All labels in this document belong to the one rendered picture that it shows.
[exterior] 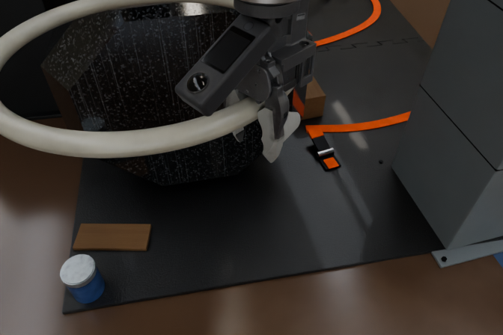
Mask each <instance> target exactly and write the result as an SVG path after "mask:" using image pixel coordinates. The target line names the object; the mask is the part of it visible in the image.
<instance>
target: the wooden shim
mask: <svg viewBox="0 0 503 335"><path fill-rule="evenodd" d="M151 227H152V226H151V224H81V225H80V228H79V231H78V234H77V237H76V240H75V242H74V245H73V249H74V250H75V251H146V250H147V246H148V242H149V238H150V231H151Z"/></svg>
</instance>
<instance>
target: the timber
mask: <svg viewBox="0 0 503 335"><path fill-rule="evenodd" d="M325 100H326V95H325V93H324V92H323V90H322V89H321V87H320V86H319V84H318V83H317V81H316V79H315V78H314V77H313V79H312V82H310V83H308V84H307V90H306V96H305V109H304V115H303V118H302V119H301V120H305V119H309V118H314V117H321V116H323V109H324V105H325Z"/></svg>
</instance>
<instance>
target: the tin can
mask: <svg viewBox="0 0 503 335"><path fill-rule="evenodd" d="M60 277H61V279H62V281H63V282H64V284H65V285H66V286H67V288H68V289H69V290H70V292H71V294H72V295H73V297H74V298H75V299H76V300H77V301H78V302H79V303H82V304H88V303H91V302H93V301H95V300H97V299H98V298H99V297H100V296H101V295H102V293H103V291H104V289H105V282H104V279H103V277H102V275H101V273H100V272H99V270H98V268H97V266H96V263H95V261H94V260H93V258H92V257H90V256H89V255H85V254H79V255H75V256H72V257H71V258H69V259H68V260H67V261H66V262H65V263H64V264H63V265H62V267H61V271H60Z"/></svg>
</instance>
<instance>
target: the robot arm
mask: <svg viewBox="0 0 503 335"><path fill-rule="evenodd" d="M308 5H309V0H234V8H235V9H236V10H237V11H238V12H239V13H240V15H239V16H238V17H237V18H236V19H235V20H234V21H233V22H232V23H231V25H230V26H229V27H228V28H227V29H226V30H225V32H224V33H223V34H222V35H221V36H220V37H219V38H218V40H217V41H216V42H215V43H214V44H213V45H212V46H211V47H210V48H209V49H208V50H207V51H206V53H205V54H204V55H203V56H202V57H201V58H200V59H199V61H198V62H197V63H196V64H195V65H194V66H193V68H192V69H191V70H190V71H189V72H188V73H187V74H186V75H185V76H184V77H183V78H182V79H181V80H180V82H179V83H178V84H177V85H176V87H175V92H176V94H177V95H178V96H179V97H180V98H181V99H182V100H183V101H184V102H186V103H187V104H188V105H190V106H192V107H193V108H194V109H195V110H197V111H199V112H200V113H202V114H203V115H204V116H207V117H209V116H211V115H212V114H213V113H214V112H215V110H216V109H217V108H218V107H219V106H220V105H221V104H222V103H223V105H224V107H225V108H227V107H228V106H230V105H233V104H235V103H237V102H239V101H241V100H243V99H245V98H246V97H248V96H250V97H251V98H253V99H255V100H256V103H257V104H261V103H262V102H264V101H265V108H263V109H262V110H260V111H259V112H258V113H257V117H258V121H259V123H260V125H261V128H262V132H263V134H262V138H261V140H262V142H263V152H262V154H263V155H264V156H265V158H266V159H267V160H268V161H269V162H270V163H273V162H274V161H275V160H276V159H277V158H278V156H279V154H280V152H281V148H282V145H283V142H284V141H285V140H286V139H287V138H288V137H289V136H290V135H291V134H292V133H293V132H294V131H295V130H296V129H297V128H298V126H299V124H300V115H299V113H298V112H289V99H288V97H287V95H286V93H285V92H286V91H288V90H289V89H291V88H293V87H295V86H296V84H298V83H299V87H303V86H305V85H306V84H308V83H310V82H312V79H313V72H314V60H315V53H316V46H317V44H316V43H315V42H313V41H310V40H307V39H306V37H305V35H306V28H307V19H308ZM305 44H307V45H305ZM309 57H311V66H310V73H309V74H308V75H306V76H305V67H306V59H307V58H309Z"/></svg>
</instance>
